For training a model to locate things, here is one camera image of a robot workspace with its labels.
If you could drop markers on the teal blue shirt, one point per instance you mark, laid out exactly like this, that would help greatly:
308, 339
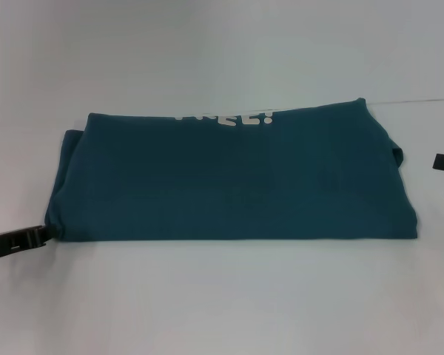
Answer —
229, 177

